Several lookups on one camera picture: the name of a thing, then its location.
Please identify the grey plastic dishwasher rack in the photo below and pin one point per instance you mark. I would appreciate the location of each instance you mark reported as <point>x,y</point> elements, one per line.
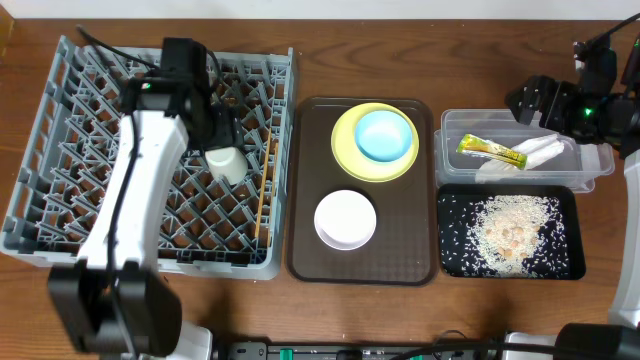
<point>208,225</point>

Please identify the black plastic tray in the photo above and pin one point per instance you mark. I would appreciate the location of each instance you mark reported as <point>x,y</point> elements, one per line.
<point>568,209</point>

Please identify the spilled rice and food scraps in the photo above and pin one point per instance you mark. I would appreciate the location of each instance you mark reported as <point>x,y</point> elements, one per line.
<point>503,236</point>

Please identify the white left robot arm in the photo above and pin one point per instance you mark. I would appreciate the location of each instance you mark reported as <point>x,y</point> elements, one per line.
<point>112,301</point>

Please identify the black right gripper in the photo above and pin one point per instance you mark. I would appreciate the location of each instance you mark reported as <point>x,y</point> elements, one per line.
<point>559,92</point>

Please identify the white napkin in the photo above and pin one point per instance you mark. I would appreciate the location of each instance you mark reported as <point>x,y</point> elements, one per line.
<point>538,151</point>

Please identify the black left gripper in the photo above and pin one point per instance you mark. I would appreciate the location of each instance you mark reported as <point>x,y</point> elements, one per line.
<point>228,132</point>

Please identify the yellow green snack wrapper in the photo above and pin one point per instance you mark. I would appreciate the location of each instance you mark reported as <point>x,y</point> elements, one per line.
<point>475,146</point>

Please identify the brown plastic serving tray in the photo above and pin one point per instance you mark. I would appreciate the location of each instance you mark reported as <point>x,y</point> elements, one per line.
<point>402,250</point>

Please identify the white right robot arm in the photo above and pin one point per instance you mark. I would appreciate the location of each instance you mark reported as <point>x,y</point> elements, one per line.
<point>624,308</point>

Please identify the white cup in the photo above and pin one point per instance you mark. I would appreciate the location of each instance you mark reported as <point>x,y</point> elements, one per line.
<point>229,163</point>

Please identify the clear plastic bin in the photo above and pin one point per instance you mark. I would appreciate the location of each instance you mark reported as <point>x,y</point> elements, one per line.
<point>576,167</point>

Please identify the light blue bowl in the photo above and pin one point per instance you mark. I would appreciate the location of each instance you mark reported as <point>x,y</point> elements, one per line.
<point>383,136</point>

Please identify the white bowl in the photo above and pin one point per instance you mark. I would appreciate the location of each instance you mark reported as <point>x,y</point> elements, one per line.
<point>345,220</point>

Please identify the yellow plate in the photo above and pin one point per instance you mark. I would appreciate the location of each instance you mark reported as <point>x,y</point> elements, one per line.
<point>355,163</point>

